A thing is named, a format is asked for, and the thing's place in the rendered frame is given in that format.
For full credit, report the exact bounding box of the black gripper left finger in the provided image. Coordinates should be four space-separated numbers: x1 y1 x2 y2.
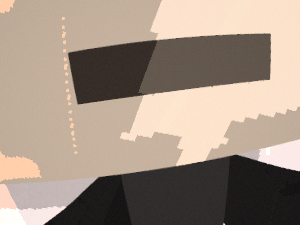
42 174 131 225

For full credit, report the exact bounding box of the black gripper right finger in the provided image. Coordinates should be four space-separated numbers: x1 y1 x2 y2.
224 154 300 225

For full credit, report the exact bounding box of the black two-prong plug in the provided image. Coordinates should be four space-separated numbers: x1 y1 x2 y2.
121 156 230 225

